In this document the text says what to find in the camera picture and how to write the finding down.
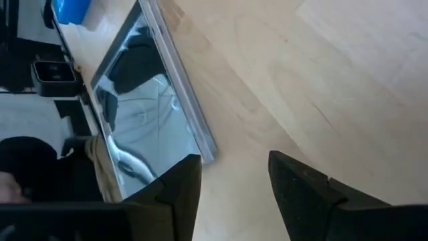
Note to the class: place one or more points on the black square box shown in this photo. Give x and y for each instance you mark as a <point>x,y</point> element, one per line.
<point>55,88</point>

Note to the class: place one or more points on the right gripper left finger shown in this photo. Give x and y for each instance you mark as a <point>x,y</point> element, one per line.
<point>180,187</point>

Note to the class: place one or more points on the blue jewel case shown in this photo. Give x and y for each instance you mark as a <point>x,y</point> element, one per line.
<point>72,10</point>

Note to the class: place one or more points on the clear jewel case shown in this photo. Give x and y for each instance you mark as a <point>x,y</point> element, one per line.
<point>150,117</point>
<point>191,100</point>

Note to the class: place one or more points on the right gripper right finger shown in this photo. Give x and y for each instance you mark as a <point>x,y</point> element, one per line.
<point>297,194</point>

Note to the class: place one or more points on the person's hand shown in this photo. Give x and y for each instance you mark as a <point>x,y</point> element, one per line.
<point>10,190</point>

